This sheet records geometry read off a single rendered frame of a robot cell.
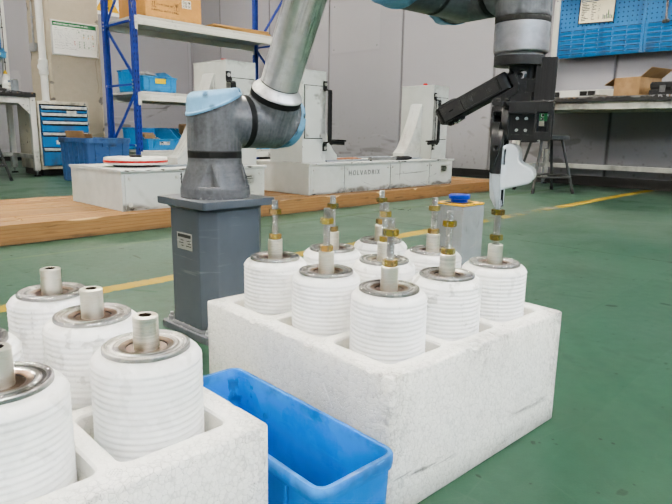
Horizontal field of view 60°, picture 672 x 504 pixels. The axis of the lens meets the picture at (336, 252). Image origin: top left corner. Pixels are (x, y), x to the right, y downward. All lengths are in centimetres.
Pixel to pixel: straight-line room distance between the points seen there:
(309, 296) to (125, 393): 33
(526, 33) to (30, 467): 74
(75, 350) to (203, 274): 66
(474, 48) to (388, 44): 117
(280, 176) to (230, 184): 237
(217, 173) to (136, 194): 157
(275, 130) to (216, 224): 26
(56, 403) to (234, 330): 44
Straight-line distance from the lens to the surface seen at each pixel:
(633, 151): 585
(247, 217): 127
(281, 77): 129
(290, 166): 354
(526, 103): 86
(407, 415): 69
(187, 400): 53
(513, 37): 87
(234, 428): 55
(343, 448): 69
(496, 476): 85
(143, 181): 281
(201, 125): 126
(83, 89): 719
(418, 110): 450
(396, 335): 70
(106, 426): 54
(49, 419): 49
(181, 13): 618
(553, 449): 94
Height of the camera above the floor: 44
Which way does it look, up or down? 12 degrees down
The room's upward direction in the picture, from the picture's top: 1 degrees clockwise
